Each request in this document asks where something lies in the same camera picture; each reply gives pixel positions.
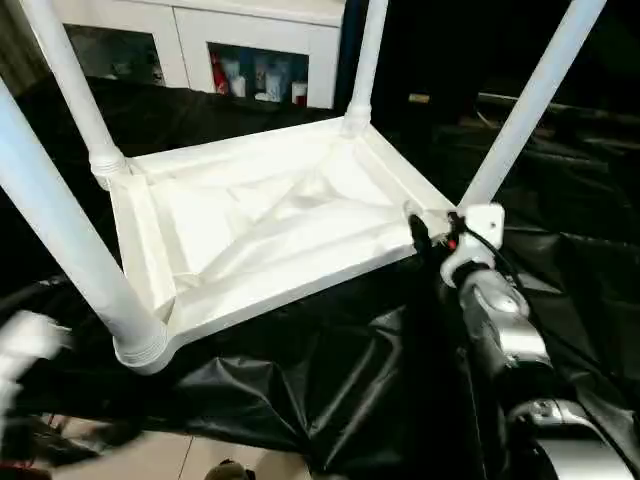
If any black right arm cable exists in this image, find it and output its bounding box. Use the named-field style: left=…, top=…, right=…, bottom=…
left=452, top=222, right=531, bottom=331

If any black mat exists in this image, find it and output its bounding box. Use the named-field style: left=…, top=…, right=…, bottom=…
left=0, top=75, right=640, bottom=480

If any dark grey bar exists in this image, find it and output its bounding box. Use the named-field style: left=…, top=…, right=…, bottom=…
left=478, top=90, right=640, bottom=119

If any black robot left foot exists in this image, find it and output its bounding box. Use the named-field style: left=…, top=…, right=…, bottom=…
left=205, top=458, right=257, bottom=480

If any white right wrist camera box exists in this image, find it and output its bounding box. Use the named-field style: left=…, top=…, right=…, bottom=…
left=440, top=204, right=507, bottom=291

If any white plastic table leg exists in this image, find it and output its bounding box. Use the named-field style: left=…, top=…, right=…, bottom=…
left=457, top=0, right=609, bottom=214
left=20, top=0, right=132, bottom=191
left=0, top=78, right=173, bottom=377
left=342, top=0, right=392, bottom=137

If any white plastic table top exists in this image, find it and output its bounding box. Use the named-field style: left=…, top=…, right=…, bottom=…
left=100, top=118, right=471, bottom=353

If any white glass-door cabinet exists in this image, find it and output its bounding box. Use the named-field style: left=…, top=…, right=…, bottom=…
left=50, top=0, right=347, bottom=111

